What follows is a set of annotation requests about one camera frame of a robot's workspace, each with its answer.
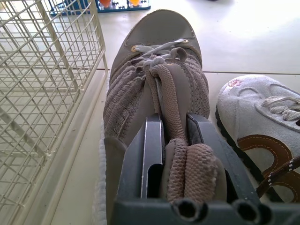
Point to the large taupe knit sneaker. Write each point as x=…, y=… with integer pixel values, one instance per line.
x=161, y=77

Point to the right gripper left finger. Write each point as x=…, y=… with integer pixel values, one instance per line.
x=136, y=164

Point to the small grey suede sneaker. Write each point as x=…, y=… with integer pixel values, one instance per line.
x=262, y=122

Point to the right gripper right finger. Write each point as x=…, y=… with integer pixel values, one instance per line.
x=225, y=159

